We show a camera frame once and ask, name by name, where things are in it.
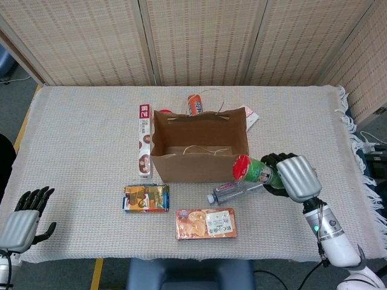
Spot dark blue chair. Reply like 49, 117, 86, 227
126, 258, 255, 290

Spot long white cookie-print box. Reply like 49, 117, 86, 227
137, 104, 154, 178

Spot white woven tablecloth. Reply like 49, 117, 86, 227
0, 85, 387, 263

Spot orange drink can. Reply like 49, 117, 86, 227
187, 94, 205, 117

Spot green chip can red lid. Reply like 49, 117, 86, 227
232, 154, 284, 187

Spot clear plastic water bottle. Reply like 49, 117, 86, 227
207, 180, 267, 205

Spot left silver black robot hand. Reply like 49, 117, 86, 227
0, 186, 57, 254

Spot black floor cable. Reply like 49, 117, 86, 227
253, 269, 287, 290

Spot brown paper bag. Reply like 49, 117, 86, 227
150, 88, 250, 184

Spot beige woven folding screen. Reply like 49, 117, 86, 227
0, 0, 387, 124

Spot orange cookie box blue sides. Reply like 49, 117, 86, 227
175, 207, 238, 241

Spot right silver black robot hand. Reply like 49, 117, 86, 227
260, 152, 322, 203

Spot yellow blue flattened carton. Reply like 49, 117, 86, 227
121, 184, 170, 214

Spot black rounded object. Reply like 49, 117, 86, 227
0, 132, 16, 203

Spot white pink paper packet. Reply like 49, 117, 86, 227
238, 105, 260, 132

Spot black box device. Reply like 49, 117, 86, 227
364, 152, 387, 182

